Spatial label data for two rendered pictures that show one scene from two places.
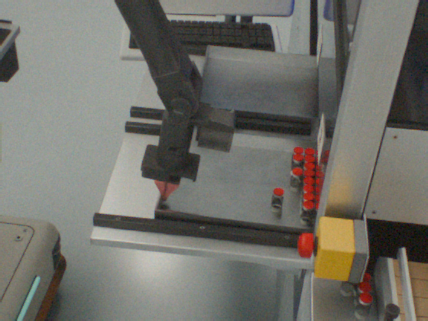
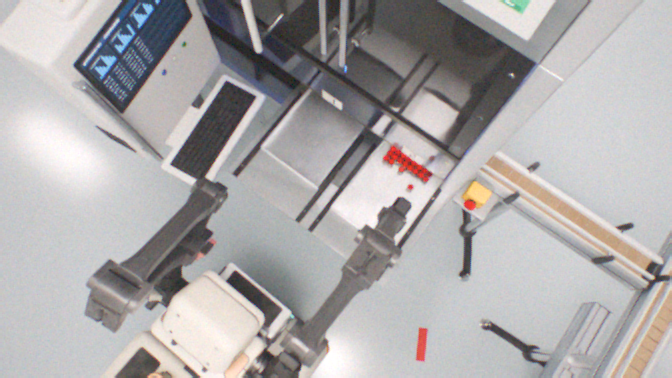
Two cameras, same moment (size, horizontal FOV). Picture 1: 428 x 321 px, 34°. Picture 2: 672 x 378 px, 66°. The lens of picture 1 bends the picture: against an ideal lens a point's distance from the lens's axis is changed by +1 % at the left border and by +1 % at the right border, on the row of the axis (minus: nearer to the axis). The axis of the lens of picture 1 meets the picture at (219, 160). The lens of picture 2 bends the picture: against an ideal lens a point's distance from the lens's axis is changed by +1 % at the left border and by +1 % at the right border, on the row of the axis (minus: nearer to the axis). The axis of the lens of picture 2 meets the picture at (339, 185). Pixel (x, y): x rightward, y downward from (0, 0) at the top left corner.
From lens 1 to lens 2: 134 cm
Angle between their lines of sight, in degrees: 44
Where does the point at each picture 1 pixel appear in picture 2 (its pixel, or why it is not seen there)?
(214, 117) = (403, 209)
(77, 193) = not seen: hidden behind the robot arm
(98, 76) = (45, 164)
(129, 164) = (340, 243)
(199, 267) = not seen: hidden behind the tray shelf
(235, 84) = (298, 149)
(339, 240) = (484, 194)
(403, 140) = not seen: hidden behind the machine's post
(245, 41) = (237, 107)
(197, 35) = (216, 134)
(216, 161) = (360, 198)
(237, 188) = (385, 199)
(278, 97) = (323, 133)
